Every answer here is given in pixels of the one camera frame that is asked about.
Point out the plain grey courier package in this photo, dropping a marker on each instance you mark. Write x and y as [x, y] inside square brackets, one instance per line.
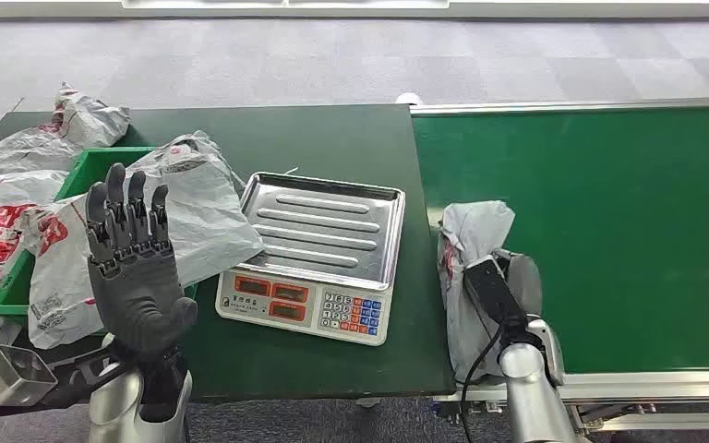
[474, 232]

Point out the green plastic delivery box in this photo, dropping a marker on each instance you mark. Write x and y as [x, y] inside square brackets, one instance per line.
[85, 171]

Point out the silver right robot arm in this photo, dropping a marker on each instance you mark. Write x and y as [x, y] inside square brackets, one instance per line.
[529, 397]

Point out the crumpled grey courier package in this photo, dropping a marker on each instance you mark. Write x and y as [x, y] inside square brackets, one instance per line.
[79, 125]

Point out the green conveyor belt machine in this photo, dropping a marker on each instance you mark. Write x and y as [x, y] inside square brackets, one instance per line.
[623, 232]

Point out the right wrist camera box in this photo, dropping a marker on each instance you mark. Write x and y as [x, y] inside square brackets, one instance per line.
[492, 293]

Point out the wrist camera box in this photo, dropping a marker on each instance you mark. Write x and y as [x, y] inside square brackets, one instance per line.
[9, 376]
[492, 293]

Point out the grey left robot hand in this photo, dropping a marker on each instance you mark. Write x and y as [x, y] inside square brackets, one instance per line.
[137, 293]

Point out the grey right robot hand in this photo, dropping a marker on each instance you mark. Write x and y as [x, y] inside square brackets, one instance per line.
[529, 281]

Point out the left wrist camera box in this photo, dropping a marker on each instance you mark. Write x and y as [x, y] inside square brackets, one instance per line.
[9, 376]

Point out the white round cap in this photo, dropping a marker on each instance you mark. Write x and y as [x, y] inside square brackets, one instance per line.
[409, 99]

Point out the electronic scale with steel tray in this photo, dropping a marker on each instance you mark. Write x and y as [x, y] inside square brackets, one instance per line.
[324, 238]

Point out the large grey courier package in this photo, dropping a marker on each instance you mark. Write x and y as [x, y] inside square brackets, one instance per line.
[207, 214]

